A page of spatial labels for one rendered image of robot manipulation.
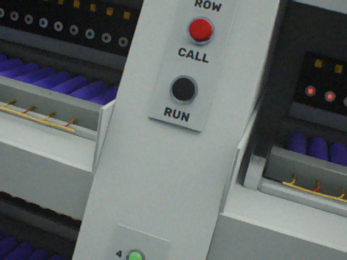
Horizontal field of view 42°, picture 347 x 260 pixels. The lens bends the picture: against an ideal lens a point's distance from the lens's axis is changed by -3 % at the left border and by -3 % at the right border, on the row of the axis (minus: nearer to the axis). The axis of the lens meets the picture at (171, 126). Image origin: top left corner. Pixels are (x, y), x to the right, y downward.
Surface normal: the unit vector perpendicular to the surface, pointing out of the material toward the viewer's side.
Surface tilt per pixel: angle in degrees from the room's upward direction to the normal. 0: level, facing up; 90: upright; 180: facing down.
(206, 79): 90
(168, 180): 90
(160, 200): 90
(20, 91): 109
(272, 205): 20
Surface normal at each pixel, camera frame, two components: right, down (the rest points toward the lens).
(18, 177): -0.28, 0.29
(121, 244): -0.20, -0.03
